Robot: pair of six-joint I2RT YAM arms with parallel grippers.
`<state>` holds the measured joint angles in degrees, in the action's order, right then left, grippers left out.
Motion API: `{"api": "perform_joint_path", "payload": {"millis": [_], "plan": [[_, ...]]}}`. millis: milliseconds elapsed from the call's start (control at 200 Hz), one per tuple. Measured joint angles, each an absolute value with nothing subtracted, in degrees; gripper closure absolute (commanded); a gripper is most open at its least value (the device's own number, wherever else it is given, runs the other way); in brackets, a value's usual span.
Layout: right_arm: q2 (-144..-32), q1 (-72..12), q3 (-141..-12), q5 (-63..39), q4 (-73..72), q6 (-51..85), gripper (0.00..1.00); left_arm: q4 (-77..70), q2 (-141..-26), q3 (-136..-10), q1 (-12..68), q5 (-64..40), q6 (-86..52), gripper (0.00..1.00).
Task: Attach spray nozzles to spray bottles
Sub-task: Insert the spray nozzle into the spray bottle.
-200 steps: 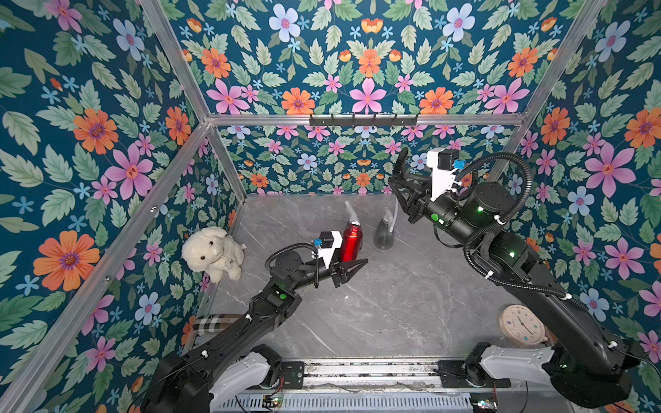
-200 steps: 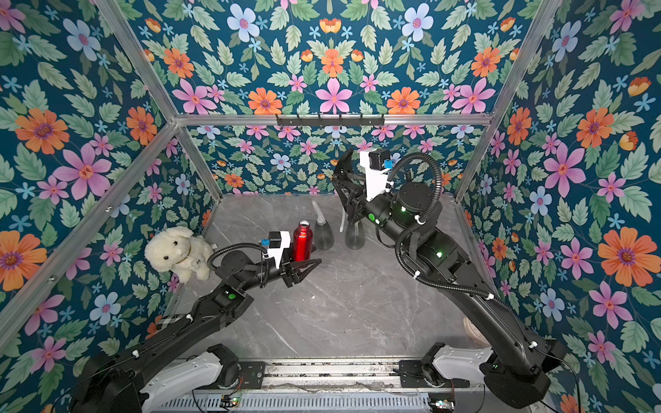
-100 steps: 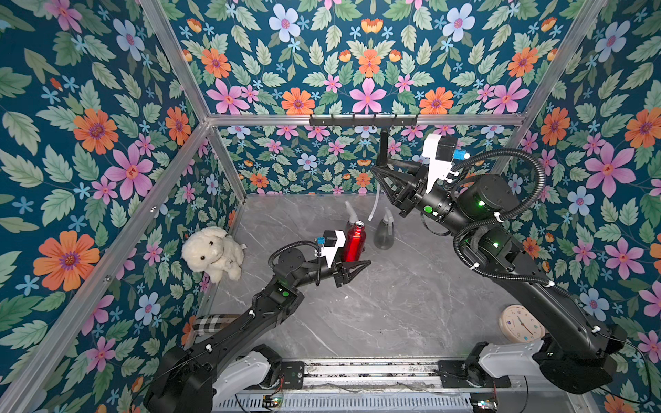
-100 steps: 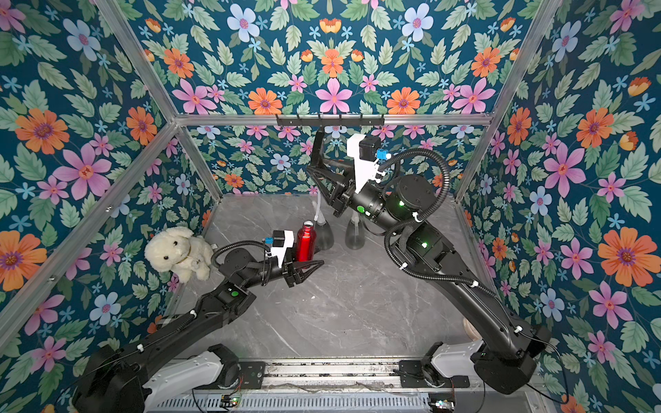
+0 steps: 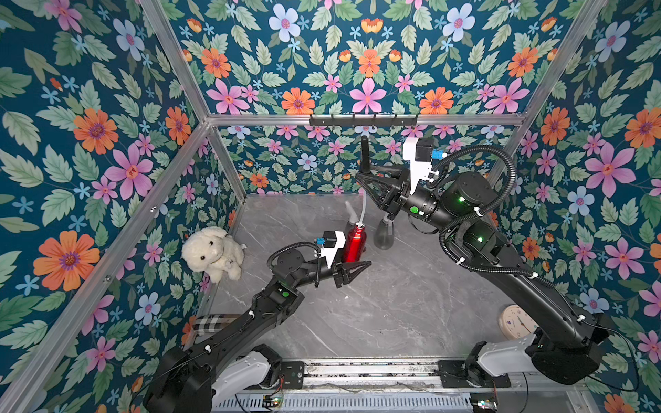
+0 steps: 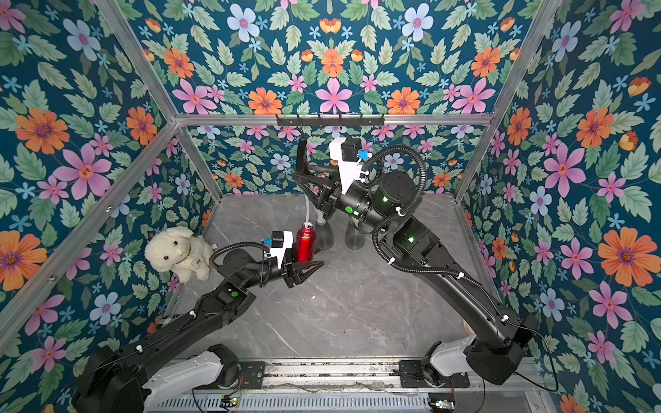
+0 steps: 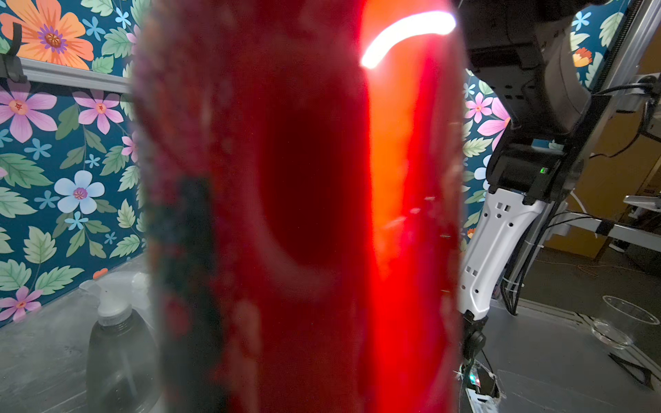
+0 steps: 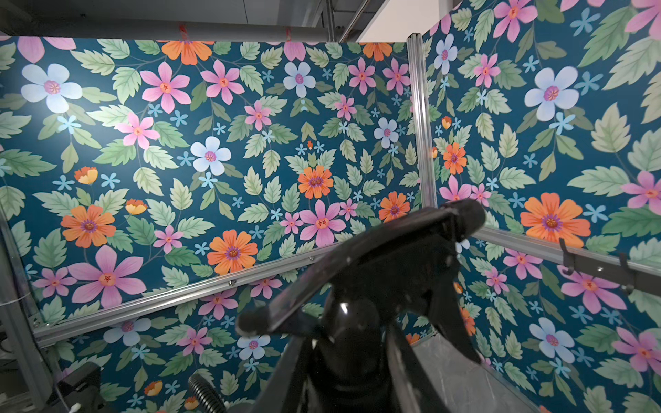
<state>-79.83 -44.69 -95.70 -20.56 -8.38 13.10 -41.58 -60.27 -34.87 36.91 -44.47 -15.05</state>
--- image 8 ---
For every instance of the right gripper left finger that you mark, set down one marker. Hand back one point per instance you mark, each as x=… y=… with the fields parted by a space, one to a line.
x=285 y=388

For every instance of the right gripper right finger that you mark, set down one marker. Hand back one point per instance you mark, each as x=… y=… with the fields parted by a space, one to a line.
x=412 y=390

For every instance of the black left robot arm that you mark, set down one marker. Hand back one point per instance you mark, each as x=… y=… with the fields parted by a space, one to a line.
x=82 y=390

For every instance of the black hook rail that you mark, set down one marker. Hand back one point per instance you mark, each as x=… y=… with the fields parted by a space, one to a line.
x=622 y=271

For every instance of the aluminium frame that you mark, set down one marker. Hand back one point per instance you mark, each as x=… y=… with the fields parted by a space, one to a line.
x=134 y=168

